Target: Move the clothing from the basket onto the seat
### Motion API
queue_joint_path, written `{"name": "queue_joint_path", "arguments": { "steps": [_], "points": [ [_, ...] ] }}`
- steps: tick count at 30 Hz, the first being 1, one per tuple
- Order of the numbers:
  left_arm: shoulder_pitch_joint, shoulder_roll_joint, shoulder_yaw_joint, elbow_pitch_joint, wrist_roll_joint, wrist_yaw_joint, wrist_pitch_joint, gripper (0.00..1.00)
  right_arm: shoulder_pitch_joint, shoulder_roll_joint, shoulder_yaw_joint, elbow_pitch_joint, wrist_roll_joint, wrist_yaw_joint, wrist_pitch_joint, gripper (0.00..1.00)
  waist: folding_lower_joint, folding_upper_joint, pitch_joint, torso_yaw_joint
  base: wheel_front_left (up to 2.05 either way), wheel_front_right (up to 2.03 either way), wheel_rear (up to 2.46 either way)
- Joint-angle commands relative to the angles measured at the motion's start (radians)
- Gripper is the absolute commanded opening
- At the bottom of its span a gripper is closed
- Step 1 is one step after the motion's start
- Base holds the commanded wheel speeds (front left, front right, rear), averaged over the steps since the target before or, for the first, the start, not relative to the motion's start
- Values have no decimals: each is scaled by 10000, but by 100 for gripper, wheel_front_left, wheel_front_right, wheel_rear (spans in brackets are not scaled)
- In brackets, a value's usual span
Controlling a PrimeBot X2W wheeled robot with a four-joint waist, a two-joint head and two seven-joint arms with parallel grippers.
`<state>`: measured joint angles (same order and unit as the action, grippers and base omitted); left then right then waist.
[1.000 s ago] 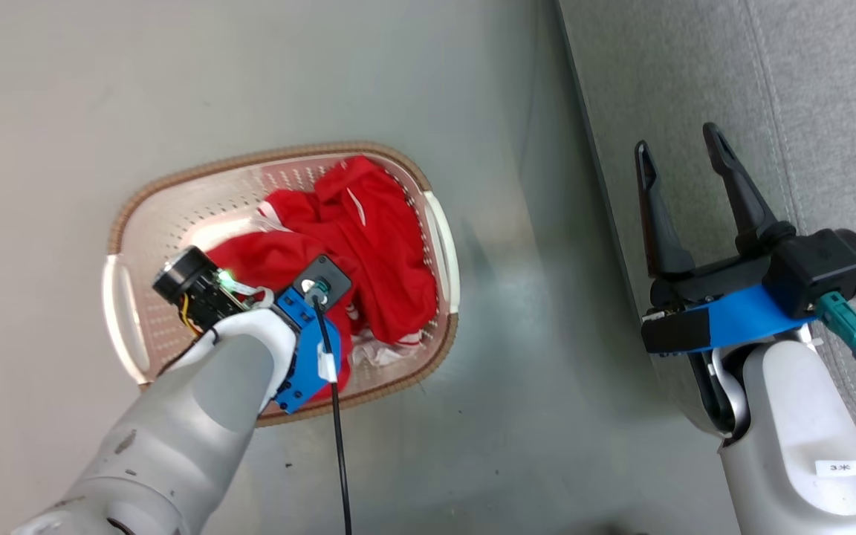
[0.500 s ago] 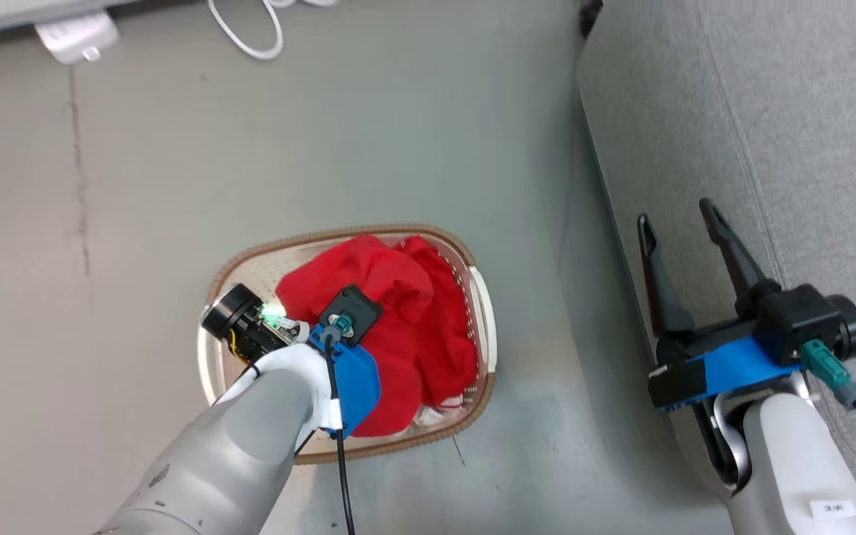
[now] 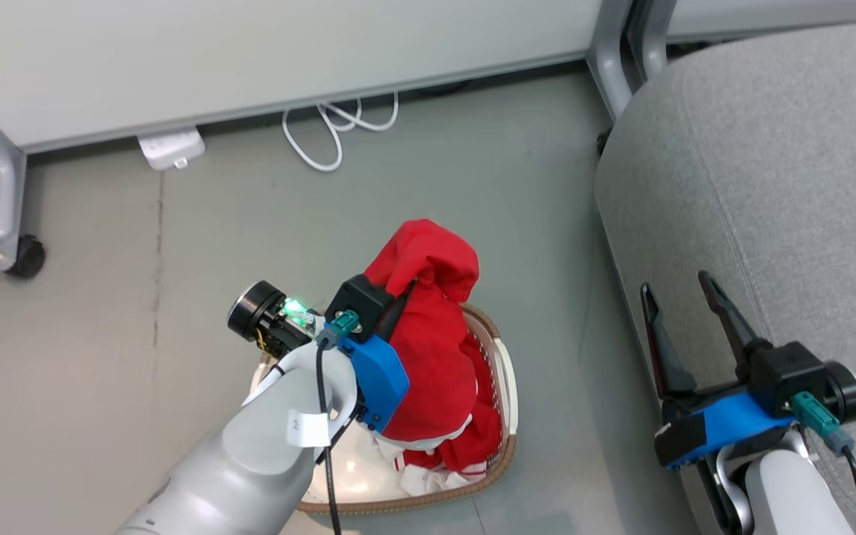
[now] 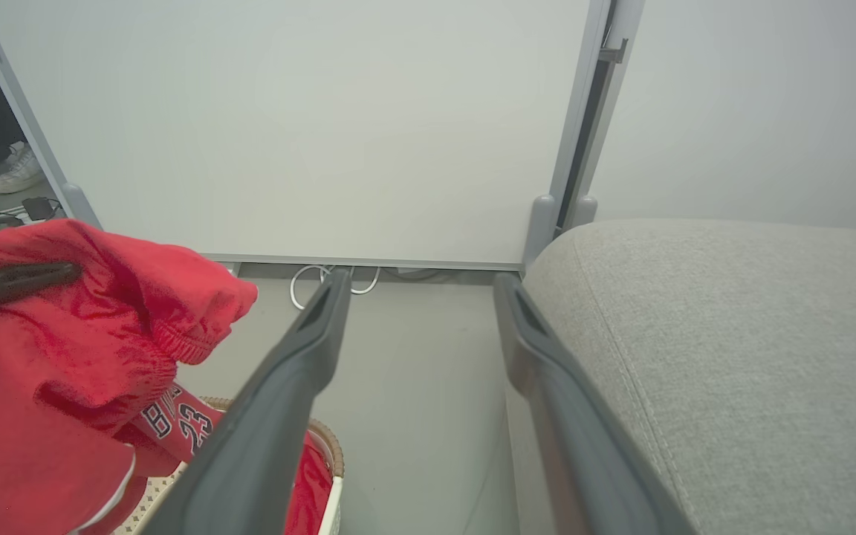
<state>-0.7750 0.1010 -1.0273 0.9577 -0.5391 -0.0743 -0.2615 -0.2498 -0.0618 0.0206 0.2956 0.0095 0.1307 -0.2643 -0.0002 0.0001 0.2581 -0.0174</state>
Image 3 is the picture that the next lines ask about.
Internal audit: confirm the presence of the white power strip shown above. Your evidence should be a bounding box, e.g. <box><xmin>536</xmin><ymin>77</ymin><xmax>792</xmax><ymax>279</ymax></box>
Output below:
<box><xmin>137</xmin><ymin>128</ymin><xmax>207</xmax><ymax>172</ymax></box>

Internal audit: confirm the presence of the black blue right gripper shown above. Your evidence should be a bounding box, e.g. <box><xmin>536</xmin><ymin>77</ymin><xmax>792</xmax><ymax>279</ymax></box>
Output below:
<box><xmin>641</xmin><ymin>271</ymin><xmax>856</xmax><ymax>469</ymax></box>

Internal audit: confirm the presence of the black caster wheel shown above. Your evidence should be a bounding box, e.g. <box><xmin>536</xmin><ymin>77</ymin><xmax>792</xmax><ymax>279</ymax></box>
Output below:
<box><xmin>8</xmin><ymin>234</ymin><xmax>47</xmax><ymax>279</ymax></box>

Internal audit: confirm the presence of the white desk panel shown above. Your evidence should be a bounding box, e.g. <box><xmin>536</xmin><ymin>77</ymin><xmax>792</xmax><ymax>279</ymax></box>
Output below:
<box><xmin>666</xmin><ymin>0</ymin><xmax>856</xmax><ymax>43</ymax></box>
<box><xmin>0</xmin><ymin>0</ymin><xmax>607</xmax><ymax>155</ymax></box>

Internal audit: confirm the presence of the cream laundry basket brown rim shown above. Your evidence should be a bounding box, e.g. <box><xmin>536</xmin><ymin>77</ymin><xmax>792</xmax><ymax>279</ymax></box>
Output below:
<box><xmin>250</xmin><ymin>303</ymin><xmax>519</xmax><ymax>515</ymax></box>

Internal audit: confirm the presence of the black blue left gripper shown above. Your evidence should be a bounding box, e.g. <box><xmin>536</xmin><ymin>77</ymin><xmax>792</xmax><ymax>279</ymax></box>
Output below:
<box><xmin>227</xmin><ymin>275</ymin><xmax>418</xmax><ymax>433</ymax></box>

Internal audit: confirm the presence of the red garment with white trim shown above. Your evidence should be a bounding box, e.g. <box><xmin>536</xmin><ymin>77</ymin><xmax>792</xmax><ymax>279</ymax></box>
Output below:
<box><xmin>363</xmin><ymin>218</ymin><xmax>503</xmax><ymax>497</ymax></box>

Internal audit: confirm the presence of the grey fabric sofa seat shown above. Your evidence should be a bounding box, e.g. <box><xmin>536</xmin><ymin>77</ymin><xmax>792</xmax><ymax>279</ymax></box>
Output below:
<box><xmin>594</xmin><ymin>19</ymin><xmax>856</xmax><ymax>535</ymax></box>

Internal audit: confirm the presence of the grey metal desk leg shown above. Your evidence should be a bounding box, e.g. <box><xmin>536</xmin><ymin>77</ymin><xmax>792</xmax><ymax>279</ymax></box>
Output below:
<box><xmin>627</xmin><ymin>0</ymin><xmax>678</xmax><ymax>82</ymax></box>
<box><xmin>586</xmin><ymin>0</ymin><xmax>635</xmax><ymax>121</ymax></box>

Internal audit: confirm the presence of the white looped cable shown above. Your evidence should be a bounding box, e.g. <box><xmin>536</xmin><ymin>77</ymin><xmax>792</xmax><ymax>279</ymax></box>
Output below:
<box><xmin>282</xmin><ymin>91</ymin><xmax>401</xmax><ymax>173</ymax></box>

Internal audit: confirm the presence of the black cable with teal plug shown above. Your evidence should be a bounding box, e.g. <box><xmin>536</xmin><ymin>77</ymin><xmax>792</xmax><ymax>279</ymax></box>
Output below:
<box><xmin>314</xmin><ymin>311</ymin><xmax>362</xmax><ymax>535</ymax></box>
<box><xmin>792</xmin><ymin>392</ymin><xmax>856</xmax><ymax>535</ymax></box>

